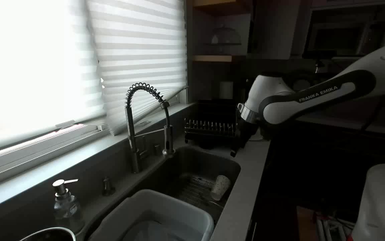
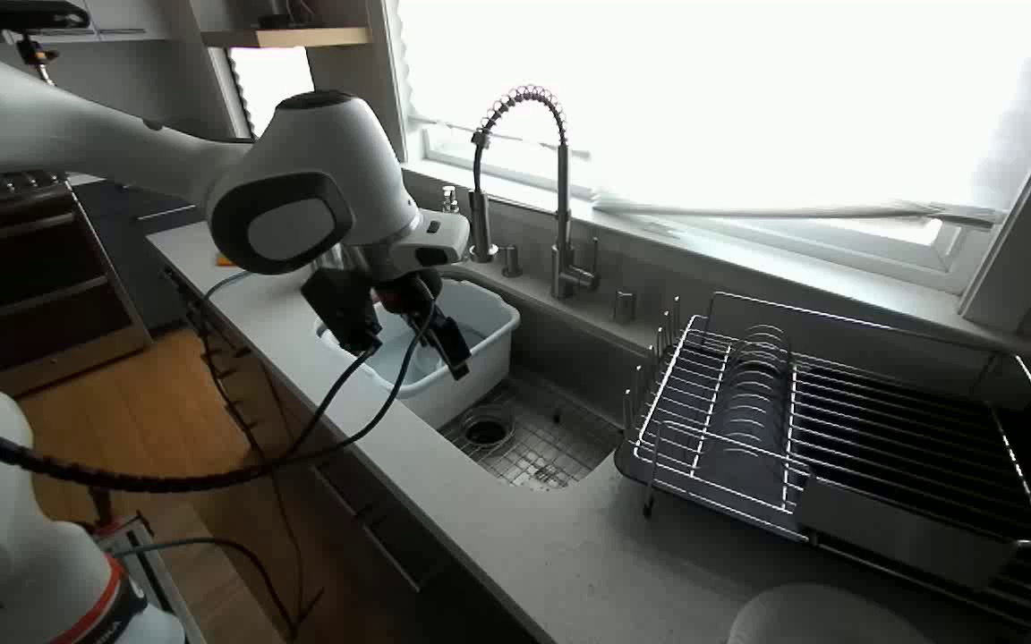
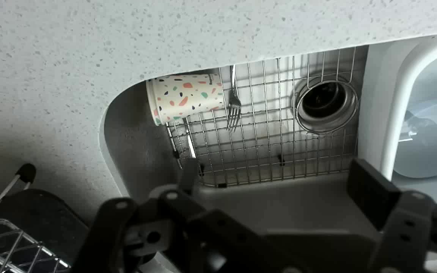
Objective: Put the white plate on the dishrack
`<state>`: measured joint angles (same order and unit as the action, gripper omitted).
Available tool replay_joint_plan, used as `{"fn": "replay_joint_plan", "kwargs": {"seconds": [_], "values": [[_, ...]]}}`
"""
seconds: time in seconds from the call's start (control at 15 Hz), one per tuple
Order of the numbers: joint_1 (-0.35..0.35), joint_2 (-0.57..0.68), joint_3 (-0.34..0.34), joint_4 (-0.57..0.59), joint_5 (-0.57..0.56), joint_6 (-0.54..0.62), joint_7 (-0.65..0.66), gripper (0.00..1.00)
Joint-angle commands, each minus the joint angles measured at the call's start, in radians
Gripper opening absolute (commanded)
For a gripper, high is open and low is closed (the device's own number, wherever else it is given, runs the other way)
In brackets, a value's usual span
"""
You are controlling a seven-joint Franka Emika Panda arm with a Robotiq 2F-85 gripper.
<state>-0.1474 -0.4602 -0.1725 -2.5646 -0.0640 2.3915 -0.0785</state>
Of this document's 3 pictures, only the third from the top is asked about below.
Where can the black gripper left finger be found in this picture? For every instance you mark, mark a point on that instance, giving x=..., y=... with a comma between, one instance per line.
x=143, y=236

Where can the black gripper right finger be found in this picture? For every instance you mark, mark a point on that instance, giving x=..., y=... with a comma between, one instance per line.
x=406, y=227

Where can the stainless steel sink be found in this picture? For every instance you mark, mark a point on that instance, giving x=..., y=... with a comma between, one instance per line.
x=133, y=145

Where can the black drain tray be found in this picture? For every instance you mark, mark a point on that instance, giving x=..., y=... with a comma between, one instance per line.
x=52, y=217

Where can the white plastic wash tub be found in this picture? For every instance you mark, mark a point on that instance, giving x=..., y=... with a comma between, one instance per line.
x=394, y=91

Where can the speckled paper cup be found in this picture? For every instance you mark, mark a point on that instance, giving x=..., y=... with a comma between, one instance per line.
x=186, y=98

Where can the round sink drain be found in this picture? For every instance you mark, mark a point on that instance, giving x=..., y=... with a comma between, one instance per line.
x=325, y=103

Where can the metal sink bottom grid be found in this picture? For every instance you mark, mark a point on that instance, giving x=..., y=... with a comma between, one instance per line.
x=269, y=145

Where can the metal fork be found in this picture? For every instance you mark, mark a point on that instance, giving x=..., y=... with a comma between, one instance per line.
x=234, y=107

